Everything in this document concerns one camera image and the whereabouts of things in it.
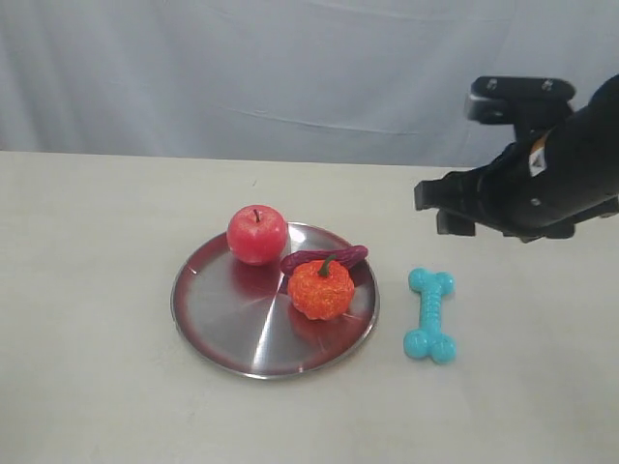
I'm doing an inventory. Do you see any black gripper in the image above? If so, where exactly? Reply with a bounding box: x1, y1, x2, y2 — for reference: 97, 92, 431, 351
414, 137, 575, 243

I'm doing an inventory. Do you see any teal toy bone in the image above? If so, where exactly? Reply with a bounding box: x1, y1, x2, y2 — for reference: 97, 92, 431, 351
402, 268, 457, 364

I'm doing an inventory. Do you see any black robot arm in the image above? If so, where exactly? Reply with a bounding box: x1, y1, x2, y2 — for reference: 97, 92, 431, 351
414, 76, 618, 243

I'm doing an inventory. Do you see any dark red toy sausage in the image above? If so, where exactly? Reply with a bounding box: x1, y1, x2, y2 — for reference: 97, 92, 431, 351
280, 246, 368, 276

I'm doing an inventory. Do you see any orange toy pumpkin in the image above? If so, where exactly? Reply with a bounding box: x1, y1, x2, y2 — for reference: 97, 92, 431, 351
287, 253, 355, 321

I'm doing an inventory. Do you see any red apple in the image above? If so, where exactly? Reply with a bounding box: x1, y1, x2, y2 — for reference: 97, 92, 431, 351
226, 205, 288, 266

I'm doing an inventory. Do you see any round stainless steel plate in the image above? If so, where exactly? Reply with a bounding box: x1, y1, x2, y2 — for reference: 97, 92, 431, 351
170, 234, 380, 379

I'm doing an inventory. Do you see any light blue backdrop cloth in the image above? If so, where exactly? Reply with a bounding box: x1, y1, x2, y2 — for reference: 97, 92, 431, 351
1, 1, 618, 166

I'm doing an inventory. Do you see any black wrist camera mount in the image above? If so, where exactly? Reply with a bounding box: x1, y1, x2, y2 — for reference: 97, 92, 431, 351
464, 75, 576, 140

